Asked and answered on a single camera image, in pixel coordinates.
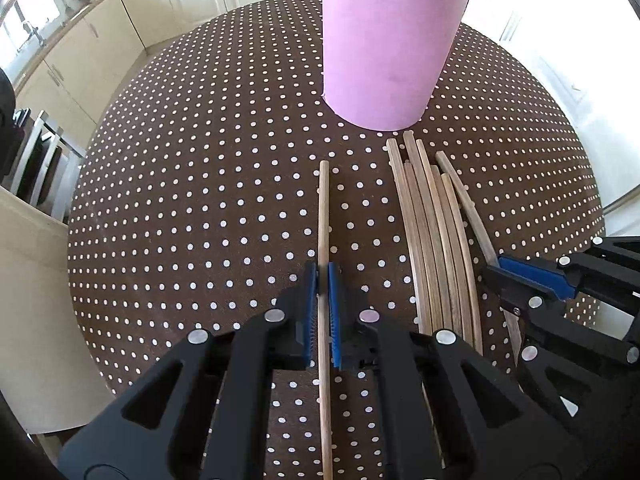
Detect wooden chopstick of bundle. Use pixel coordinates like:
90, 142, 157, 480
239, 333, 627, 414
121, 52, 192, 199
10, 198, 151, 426
402, 130, 464, 334
435, 151, 522, 360
432, 165, 484, 354
404, 160, 444, 334
386, 139, 433, 335
416, 140, 460, 335

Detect lone wooden chopstick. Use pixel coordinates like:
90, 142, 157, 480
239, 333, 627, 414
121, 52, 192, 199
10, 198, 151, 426
317, 160, 333, 479

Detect cream kitchen cabinets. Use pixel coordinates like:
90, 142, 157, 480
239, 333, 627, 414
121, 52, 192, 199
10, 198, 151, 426
14, 0, 262, 142

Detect beige chair back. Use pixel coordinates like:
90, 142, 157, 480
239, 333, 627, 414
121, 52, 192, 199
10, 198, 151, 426
0, 190, 113, 434

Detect brown polka dot tablecloth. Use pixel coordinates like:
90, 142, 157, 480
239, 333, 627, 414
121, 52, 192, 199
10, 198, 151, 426
68, 0, 604, 479

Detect grey metal rack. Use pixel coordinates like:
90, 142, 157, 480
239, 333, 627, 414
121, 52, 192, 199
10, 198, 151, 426
1, 108, 87, 223

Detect pink paper cup holder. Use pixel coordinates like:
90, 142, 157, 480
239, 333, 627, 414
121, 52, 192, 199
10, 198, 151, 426
322, 0, 470, 131

